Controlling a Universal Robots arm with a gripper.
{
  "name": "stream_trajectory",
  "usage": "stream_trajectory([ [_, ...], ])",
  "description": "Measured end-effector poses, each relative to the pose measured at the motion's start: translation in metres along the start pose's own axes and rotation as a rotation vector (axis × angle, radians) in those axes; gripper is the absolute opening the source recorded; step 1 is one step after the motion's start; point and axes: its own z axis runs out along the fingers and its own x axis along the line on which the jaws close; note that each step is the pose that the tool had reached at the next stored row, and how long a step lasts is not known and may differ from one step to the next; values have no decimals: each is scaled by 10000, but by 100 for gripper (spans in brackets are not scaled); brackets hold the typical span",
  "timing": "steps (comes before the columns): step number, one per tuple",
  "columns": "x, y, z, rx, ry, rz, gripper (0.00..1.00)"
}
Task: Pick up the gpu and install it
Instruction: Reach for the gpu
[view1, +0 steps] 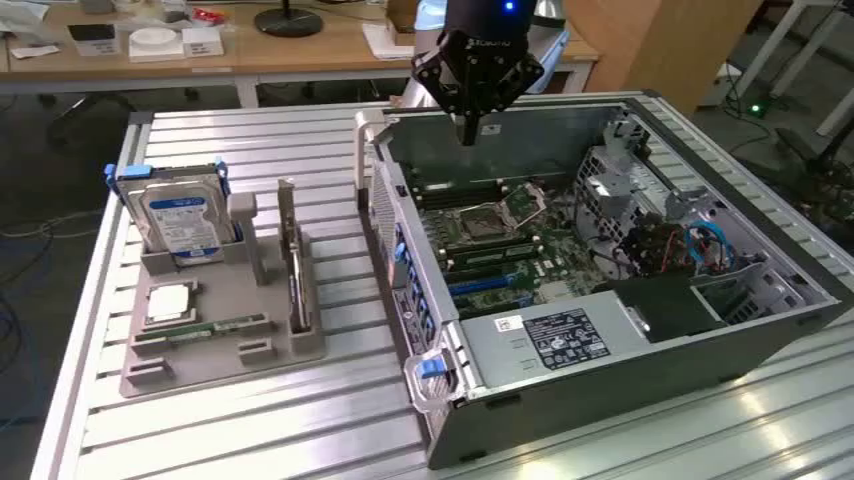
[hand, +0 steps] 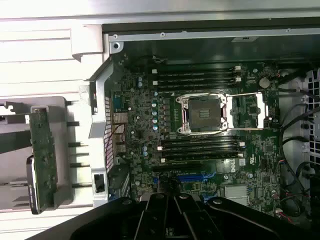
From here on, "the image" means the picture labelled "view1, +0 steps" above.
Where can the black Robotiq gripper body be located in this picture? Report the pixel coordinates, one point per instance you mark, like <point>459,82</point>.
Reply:
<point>490,30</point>

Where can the low-profile graphics card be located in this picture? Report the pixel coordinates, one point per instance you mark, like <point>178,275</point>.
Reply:
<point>297,295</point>

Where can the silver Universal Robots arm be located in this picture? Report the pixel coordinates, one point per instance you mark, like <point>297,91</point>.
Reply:
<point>421,95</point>

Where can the stack of white papers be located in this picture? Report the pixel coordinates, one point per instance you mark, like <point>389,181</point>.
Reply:
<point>387,45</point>

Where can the brown cardboard box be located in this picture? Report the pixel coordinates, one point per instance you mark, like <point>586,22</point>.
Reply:
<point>403,15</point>

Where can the wooden cabinet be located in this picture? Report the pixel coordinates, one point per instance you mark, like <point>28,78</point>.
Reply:
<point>668,50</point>

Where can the black round lamp base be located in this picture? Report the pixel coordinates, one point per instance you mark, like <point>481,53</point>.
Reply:
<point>287,25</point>

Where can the metal socket cover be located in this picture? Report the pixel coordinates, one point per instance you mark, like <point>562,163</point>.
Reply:
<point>528,205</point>

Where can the perforated metal disk bay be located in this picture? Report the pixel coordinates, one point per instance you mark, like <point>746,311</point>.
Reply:
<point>614,195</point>

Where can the CPU socket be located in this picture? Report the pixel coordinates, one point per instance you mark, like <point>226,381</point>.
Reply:
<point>481,222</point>

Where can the plain white box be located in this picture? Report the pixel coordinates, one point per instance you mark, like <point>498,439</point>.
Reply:
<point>203,42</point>

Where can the red packet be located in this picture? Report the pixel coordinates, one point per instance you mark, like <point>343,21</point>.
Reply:
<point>209,17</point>

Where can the white device with green light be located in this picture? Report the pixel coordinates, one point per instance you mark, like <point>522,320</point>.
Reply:
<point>756,107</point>

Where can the green motherboard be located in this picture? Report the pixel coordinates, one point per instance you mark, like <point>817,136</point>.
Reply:
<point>554,250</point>

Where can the green RAM stick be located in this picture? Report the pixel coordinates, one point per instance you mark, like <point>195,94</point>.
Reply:
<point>201,331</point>
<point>494,254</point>

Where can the white round bowl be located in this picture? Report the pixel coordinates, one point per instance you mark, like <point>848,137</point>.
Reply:
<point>157,42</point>

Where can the silver chipset heatsink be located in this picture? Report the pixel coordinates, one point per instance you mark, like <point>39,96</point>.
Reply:
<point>557,291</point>

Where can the white cup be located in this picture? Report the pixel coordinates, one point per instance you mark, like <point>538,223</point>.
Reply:
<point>127,5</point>

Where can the hard disk with blue caddy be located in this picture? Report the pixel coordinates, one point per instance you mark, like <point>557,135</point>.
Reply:
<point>177,220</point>

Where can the black floor stand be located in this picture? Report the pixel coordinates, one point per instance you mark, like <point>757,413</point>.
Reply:
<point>821,160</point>

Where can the white box with black lid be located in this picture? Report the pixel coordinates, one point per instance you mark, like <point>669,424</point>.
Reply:
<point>97,45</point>

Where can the grey cup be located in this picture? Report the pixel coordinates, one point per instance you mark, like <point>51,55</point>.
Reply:
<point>97,6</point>

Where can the black chair base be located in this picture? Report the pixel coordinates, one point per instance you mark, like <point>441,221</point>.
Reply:
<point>87,110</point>

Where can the grey plastic parts rack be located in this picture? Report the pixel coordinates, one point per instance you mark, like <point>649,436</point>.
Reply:
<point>227,295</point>

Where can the wooden desk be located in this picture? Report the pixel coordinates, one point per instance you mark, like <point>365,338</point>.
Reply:
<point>67,65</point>

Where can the grey metal drive cage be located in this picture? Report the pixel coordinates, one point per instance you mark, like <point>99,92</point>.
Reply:
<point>754,290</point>

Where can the grey power supply unit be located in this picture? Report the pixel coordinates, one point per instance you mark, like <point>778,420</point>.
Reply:
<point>501,350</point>

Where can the large blue case latch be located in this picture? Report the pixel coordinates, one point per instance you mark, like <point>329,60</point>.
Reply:
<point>429,369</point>

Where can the white paper slip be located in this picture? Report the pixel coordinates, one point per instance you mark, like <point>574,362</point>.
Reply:
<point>34,51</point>

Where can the silver CPU chip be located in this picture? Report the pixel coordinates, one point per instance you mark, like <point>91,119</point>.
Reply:
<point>167,304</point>

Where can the black open PC case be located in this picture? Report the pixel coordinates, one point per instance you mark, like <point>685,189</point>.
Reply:
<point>601,400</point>

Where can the black intrusion switch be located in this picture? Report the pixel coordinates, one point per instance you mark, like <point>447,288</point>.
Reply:
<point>401,191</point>

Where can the white desk frame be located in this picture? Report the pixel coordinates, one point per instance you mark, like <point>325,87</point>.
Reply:
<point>781,45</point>

